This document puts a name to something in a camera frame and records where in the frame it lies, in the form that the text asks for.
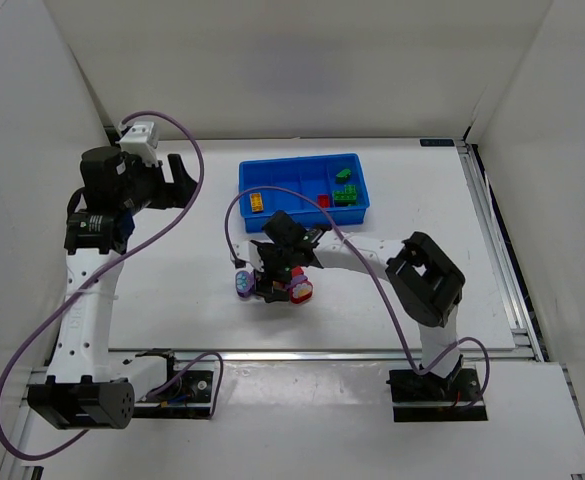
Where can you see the blue divided bin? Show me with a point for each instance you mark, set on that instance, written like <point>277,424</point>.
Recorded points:
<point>293,184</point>

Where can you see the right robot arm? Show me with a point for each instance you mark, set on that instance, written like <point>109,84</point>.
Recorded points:
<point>426,282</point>

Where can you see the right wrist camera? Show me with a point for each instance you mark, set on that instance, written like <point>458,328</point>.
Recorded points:
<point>245,254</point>

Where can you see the aluminium frame rail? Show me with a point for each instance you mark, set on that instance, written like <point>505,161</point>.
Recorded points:
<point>519,353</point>

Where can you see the red flower lego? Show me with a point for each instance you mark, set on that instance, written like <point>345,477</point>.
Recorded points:
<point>301,292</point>

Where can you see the red green curved lego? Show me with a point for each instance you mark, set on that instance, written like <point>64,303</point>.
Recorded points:
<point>343,176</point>

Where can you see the small red lego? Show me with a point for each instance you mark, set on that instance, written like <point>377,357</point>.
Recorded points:
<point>323,200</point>

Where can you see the green number two lego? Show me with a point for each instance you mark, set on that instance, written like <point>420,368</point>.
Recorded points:
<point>346,197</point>

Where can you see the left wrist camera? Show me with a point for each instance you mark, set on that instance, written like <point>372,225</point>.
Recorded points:
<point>141,139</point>

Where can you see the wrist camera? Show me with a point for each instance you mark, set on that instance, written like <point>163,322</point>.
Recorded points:
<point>245,254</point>
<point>141,139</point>

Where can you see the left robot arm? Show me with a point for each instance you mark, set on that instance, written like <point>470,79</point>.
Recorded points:
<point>86,387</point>

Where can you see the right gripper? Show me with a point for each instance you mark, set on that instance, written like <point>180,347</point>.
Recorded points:
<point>277,281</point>

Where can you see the yellow lego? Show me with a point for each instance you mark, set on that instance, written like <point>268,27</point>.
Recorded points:
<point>256,203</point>

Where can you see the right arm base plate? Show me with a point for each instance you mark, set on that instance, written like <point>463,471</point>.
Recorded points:
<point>430,399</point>

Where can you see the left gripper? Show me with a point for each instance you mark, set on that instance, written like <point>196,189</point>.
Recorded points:
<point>166,185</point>

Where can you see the purple paw lego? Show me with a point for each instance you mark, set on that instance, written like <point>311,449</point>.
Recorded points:
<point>244,284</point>

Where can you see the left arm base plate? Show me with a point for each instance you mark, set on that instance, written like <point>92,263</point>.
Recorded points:
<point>194,396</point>

